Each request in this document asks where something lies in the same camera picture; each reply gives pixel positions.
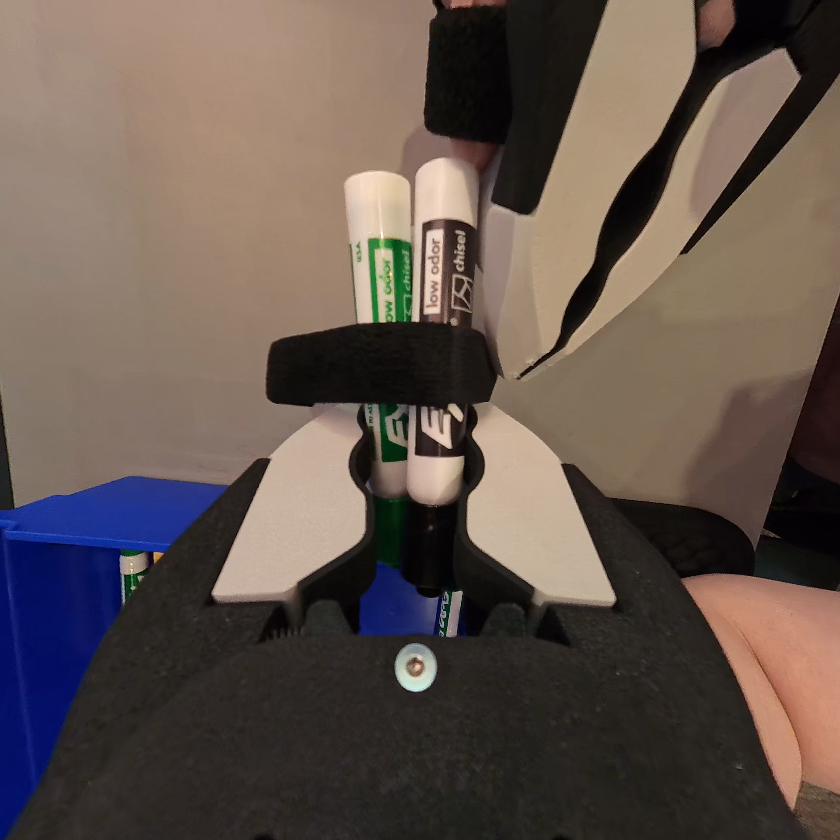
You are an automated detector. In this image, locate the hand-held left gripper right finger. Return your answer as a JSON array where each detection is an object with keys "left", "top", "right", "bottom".
[{"left": 455, "top": 400, "right": 618, "bottom": 636}]

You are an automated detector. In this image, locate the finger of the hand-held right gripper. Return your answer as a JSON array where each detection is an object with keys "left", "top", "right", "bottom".
[
  {"left": 481, "top": 0, "right": 702, "bottom": 383},
  {"left": 518, "top": 47, "right": 803, "bottom": 382}
]

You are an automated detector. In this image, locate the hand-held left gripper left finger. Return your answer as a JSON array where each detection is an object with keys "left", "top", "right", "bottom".
[{"left": 211, "top": 402, "right": 378, "bottom": 634}]

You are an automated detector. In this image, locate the black dry erase marker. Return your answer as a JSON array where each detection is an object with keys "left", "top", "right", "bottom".
[{"left": 402, "top": 156, "right": 481, "bottom": 598}]

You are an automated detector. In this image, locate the black velcro strap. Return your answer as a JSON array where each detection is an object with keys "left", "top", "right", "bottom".
[{"left": 264, "top": 322, "right": 497, "bottom": 409}]

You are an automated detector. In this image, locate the green dry erase marker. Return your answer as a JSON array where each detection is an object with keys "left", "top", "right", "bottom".
[
  {"left": 343, "top": 171, "right": 414, "bottom": 571},
  {"left": 433, "top": 589, "right": 467, "bottom": 637},
  {"left": 118, "top": 550, "right": 152, "bottom": 606}
]

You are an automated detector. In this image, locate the blue plastic bin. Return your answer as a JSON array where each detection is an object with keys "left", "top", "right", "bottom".
[{"left": 0, "top": 476, "right": 468, "bottom": 840}]

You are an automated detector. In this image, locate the person's left forearm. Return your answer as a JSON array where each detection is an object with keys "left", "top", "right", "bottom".
[{"left": 682, "top": 570, "right": 840, "bottom": 805}]

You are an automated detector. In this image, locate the person's right hand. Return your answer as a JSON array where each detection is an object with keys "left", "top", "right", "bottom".
[{"left": 453, "top": 140, "right": 501, "bottom": 173}]

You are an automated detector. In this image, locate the black chair armrest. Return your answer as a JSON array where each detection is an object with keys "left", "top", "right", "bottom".
[{"left": 610, "top": 497, "right": 757, "bottom": 580}]

